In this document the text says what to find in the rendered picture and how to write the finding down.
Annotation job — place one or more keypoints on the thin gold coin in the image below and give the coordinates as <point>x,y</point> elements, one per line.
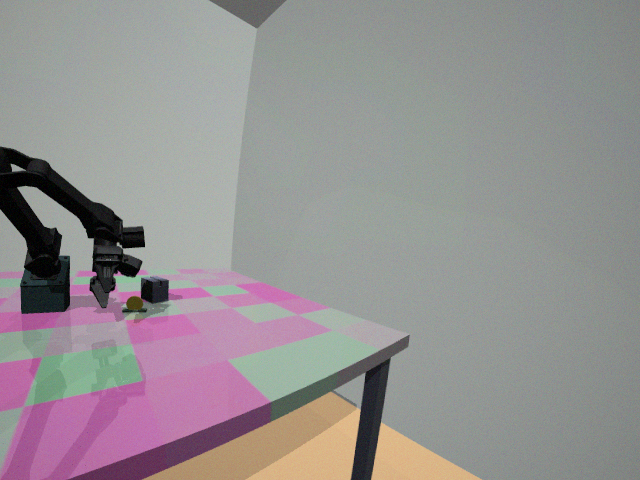
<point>134,302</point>

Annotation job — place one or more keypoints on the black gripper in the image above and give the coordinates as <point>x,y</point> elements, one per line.
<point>107,258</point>

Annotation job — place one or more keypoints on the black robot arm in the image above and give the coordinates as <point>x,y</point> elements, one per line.
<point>43,243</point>

